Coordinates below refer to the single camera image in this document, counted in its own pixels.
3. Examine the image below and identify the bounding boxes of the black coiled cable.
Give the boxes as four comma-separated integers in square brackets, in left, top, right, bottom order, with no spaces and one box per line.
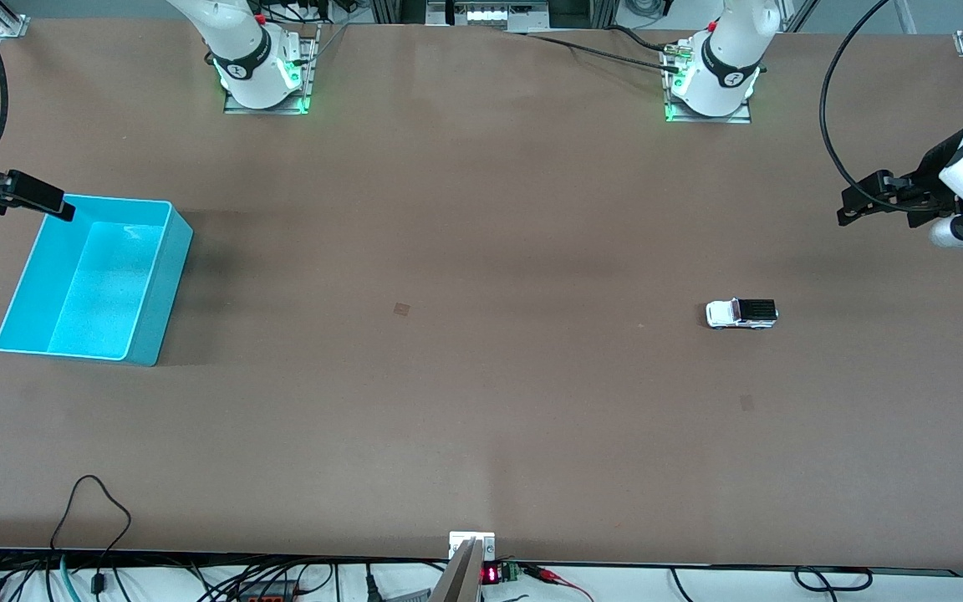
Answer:
[792,566,874,593]

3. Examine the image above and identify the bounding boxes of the grey aluminium camera bar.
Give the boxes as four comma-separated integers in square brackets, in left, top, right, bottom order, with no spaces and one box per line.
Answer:
[430,539,482,602]

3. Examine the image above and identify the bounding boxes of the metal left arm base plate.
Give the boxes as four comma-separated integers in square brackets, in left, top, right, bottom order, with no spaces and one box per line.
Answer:
[664,42,752,125]

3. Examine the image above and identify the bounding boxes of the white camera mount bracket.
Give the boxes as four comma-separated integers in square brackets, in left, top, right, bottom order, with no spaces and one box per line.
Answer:
[449,532,497,559]

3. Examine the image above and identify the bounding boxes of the white jeep toy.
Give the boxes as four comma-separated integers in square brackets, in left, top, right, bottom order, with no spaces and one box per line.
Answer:
[706,298,779,330]

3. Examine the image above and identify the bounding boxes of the cyan plastic bin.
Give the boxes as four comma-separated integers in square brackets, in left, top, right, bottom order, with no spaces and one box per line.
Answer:
[0,194,194,367]

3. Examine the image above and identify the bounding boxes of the thin black looped cable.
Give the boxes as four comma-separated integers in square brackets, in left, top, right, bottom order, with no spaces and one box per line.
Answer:
[48,475,133,596]

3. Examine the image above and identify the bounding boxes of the silver control unit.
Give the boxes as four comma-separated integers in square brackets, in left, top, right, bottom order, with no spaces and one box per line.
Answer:
[425,0,549,33]

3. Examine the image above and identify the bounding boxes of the thick black table cable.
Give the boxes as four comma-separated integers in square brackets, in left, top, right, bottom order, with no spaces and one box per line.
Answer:
[523,25,685,73]

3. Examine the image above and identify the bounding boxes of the red black clip leads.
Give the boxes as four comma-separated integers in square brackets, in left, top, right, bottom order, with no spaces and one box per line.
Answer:
[523,564,595,602]

